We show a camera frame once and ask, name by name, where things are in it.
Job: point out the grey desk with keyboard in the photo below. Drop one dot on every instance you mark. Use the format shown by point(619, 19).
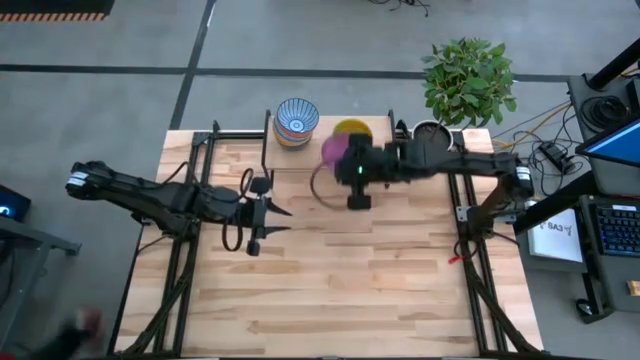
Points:
point(605, 280)

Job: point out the small wooden block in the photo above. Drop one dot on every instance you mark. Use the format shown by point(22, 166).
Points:
point(635, 288)

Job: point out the green leafy plant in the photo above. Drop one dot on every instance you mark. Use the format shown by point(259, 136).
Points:
point(467, 80)

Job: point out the blue radial striped bowl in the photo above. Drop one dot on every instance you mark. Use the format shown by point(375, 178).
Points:
point(296, 116)

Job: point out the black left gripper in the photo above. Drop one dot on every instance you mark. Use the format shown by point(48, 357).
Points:
point(259, 217)

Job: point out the black aluminium rig frame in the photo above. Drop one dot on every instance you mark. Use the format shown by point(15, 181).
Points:
point(235, 134)

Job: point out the black diagonal stand beam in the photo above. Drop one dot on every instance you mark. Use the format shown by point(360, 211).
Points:
point(555, 205)

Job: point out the black power adapter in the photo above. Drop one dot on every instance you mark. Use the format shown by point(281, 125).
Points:
point(552, 154)

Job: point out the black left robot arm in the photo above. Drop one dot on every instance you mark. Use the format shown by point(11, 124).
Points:
point(150, 197)

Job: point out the silver metal bracket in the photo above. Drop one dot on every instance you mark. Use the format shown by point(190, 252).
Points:
point(462, 214)

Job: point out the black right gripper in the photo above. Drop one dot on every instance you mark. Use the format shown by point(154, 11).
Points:
point(367, 160)

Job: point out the white labelled box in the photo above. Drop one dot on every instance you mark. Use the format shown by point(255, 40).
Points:
point(555, 245)

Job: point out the person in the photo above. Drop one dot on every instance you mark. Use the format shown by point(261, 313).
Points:
point(70, 335)

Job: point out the laptop screen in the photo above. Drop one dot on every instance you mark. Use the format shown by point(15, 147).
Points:
point(617, 145)

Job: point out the black device with blue light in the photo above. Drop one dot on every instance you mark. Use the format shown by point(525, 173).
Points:
point(12, 202)

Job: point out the purple plastic bowl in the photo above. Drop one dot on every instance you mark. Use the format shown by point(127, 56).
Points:
point(331, 150)

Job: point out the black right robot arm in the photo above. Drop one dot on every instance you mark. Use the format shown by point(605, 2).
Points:
point(465, 162)

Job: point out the red tag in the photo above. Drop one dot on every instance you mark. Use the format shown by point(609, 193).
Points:
point(456, 260)

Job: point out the black computer mouse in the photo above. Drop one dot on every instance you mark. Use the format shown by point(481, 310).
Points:
point(584, 307)

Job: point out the black backlit keyboard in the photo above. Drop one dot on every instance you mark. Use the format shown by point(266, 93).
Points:
point(620, 230)

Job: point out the black stand pole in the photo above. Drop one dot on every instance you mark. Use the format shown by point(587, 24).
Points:
point(615, 65)

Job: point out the grey equipment cart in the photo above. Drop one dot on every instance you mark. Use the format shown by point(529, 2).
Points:
point(580, 145)

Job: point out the orange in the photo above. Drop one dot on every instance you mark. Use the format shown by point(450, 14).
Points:
point(281, 131)

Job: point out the wooden shelf with black legs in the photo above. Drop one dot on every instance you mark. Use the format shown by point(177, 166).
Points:
point(290, 160)

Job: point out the grey metal desk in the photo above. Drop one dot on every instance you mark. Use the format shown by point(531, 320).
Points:
point(30, 240)

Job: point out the white plant pot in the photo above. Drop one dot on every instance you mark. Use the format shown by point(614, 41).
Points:
point(430, 132)

